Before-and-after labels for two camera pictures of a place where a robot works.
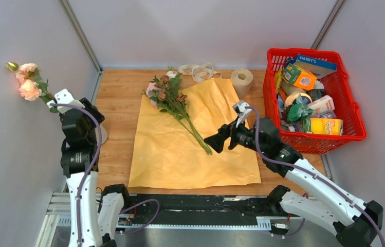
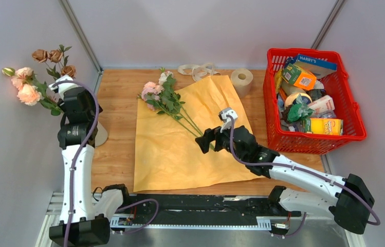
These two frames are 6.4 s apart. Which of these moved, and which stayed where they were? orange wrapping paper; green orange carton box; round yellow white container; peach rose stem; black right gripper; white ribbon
Moved: black right gripper; peach rose stem
Stayed: round yellow white container; orange wrapping paper; green orange carton box; white ribbon
